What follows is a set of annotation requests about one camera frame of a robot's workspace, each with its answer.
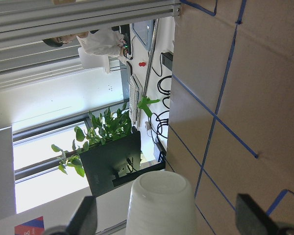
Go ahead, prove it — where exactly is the small red object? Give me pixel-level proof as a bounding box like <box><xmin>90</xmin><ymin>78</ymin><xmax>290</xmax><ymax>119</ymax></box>
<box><xmin>139</xmin><ymin>62</ymin><xmax>146</xmax><ymax>67</ymax></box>

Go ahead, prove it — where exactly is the black computer monitor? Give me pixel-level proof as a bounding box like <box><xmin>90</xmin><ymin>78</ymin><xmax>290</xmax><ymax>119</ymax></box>
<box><xmin>78</xmin><ymin>131</ymin><xmax>142</xmax><ymax>198</ymax></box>

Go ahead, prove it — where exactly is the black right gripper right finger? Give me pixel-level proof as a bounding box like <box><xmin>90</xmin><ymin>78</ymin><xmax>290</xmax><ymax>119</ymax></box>
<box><xmin>235</xmin><ymin>193</ymin><xmax>280</xmax><ymax>235</ymax></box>

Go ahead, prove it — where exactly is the blue teach pendant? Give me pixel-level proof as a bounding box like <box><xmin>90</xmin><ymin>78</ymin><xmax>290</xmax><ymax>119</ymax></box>
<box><xmin>132</xmin><ymin>20</ymin><xmax>155</xmax><ymax>51</ymax></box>

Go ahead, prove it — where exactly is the black power adapter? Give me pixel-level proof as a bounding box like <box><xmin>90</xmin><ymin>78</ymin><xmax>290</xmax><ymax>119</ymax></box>
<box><xmin>161</xmin><ymin>52</ymin><xmax>173</xmax><ymax>70</ymax></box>

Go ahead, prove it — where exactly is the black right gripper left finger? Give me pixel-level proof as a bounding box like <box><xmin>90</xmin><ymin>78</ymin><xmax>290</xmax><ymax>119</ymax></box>
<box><xmin>66</xmin><ymin>196</ymin><xmax>98</xmax><ymax>235</ymax></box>

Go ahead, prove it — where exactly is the person in white shirt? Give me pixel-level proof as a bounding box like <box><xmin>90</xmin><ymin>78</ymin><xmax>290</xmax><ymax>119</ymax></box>
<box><xmin>43</xmin><ymin>28</ymin><xmax>126</xmax><ymax>64</ymax></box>

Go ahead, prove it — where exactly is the green potted plant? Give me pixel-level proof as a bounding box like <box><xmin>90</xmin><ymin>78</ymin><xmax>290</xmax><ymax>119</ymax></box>
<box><xmin>51</xmin><ymin>103</ymin><xmax>132</xmax><ymax>177</ymax></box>

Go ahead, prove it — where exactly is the aluminium frame post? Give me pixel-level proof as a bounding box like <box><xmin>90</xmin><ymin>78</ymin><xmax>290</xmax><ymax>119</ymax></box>
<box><xmin>0</xmin><ymin>0</ymin><xmax>180</xmax><ymax>48</ymax></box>

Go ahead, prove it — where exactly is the white keyboard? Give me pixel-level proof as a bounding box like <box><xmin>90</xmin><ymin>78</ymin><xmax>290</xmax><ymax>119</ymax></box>
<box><xmin>129</xmin><ymin>74</ymin><xmax>142</xmax><ymax>126</ymax></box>

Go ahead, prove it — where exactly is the pale green ikea cup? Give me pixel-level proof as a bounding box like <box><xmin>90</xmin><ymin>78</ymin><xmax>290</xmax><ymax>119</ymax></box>
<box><xmin>125</xmin><ymin>171</ymin><xmax>198</xmax><ymax>235</ymax></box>

